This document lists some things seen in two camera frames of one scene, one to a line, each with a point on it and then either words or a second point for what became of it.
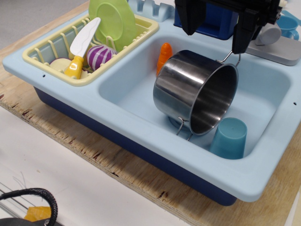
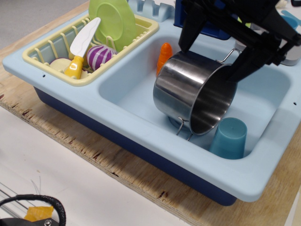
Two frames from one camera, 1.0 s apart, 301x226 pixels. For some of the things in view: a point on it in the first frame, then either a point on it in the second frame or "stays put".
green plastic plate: x=117 y=20 stays put
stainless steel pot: x=195 y=91 stays put
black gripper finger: x=249 y=24 → x=249 y=62
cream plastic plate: x=61 y=64 stays put
